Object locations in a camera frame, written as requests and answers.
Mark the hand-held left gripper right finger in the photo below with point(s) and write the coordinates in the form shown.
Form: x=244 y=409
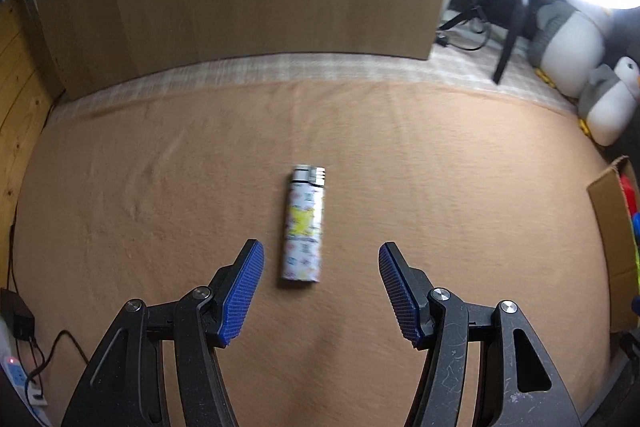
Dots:
x=400 y=297

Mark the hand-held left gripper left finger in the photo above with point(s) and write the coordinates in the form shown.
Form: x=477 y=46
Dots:
x=242 y=292

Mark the patterned white lighter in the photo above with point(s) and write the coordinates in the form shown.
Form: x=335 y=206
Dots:
x=302 y=227

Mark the cardboard box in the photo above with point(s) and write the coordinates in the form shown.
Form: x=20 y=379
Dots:
x=610 y=227

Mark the red cloth bag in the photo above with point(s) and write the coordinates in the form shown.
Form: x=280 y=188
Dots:
x=628 y=188

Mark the black power adapter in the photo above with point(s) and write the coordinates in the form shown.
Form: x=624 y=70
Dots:
x=17 y=317

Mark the white plug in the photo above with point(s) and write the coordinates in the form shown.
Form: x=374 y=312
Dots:
x=34 y=392

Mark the checked bedsheet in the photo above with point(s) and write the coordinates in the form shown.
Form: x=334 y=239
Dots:
x=300 y=67

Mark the white power strip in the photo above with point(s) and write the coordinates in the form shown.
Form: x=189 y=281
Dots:
x=17 y=374

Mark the black tripod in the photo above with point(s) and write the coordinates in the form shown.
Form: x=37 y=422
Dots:
x=510 y=32

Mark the small penguin plush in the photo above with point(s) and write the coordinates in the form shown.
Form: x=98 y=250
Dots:
x=612 y=102

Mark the wooden plank panel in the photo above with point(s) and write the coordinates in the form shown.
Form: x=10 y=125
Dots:
x=20 y=107

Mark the large penguin plush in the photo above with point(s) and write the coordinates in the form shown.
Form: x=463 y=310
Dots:
x=570 y=52

